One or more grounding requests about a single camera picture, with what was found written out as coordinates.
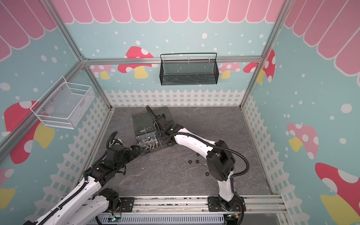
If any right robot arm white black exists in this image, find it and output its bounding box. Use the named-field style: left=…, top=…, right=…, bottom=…
left=147, top=107, right=250, bottom=213

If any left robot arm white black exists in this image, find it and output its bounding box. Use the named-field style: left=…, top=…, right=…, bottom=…
left=24, top=144, right=144, bottom=225

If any green plastic compartment organizer box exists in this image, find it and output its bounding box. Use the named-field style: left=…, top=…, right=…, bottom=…
left=132, top=106, right=175, bottom=156

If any black wire mesh basket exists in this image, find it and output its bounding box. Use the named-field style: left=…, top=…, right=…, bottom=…
left=159, top=52, right=219, bottom=86

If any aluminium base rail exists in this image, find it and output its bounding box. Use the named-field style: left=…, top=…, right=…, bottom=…
left=98, top=195, right=292, bottom=225

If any white wire mesh basket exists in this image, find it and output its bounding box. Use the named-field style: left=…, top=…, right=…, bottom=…
left=30, top=77, right=95, bottom=129

